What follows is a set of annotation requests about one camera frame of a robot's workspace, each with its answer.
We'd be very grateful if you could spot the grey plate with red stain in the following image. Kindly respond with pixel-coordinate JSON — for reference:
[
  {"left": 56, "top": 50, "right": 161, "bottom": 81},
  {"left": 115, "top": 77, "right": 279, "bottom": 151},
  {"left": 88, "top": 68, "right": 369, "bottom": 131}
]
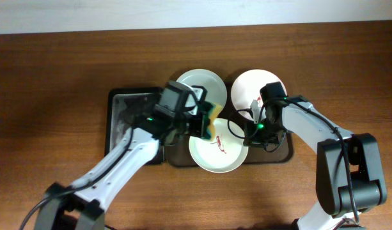
[{"left": 176, "top": 69, "right": 227, "bottom": 109}]

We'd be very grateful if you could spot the black small water tray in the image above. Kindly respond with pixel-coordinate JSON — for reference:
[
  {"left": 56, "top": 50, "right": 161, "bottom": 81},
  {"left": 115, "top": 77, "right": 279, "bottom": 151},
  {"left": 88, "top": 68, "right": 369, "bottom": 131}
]
[{"left": 104, "top": 87, "right": 162, "bottom": 156}]

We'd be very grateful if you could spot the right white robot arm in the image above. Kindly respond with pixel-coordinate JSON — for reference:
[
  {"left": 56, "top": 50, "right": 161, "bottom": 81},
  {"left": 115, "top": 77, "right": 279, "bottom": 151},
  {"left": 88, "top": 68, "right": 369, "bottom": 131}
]
[{"left": 244, "top": 82, "right": 388, "bottom": 229}]

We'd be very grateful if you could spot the pink plate with red stain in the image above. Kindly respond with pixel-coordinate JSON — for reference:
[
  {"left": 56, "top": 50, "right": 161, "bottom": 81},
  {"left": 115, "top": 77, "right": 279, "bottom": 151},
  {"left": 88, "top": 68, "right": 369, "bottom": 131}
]
[{"left": 231, "top": 69, "right": 287, "bottom": 111}]

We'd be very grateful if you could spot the large brown serving tray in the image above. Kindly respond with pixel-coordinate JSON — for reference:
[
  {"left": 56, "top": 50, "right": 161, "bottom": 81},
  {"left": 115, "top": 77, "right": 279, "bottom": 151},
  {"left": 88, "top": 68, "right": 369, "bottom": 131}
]
[{"left": 164, "top": 82, "right": 294, "bottom": 168}]

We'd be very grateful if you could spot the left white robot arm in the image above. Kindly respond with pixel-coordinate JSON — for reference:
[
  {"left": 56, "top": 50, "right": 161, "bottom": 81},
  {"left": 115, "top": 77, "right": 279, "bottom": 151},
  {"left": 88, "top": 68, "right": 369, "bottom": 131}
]
[{"left": 33, "top": 102, "right": 219, "bottom": 229}]

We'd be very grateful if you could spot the cream plate with red stain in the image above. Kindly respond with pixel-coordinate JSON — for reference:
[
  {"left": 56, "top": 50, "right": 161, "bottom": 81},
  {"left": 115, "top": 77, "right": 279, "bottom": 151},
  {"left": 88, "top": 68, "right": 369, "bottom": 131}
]
[{"left": 189, "top": 118, "right": 249, "bottom": 173}]

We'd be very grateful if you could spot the green yellow sponge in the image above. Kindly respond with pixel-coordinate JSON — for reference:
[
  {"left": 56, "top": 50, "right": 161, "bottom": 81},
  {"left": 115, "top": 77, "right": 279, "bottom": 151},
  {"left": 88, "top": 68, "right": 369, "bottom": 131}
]
[{"left": 203, "top": 102, "right": 223, "bottom": 141}]

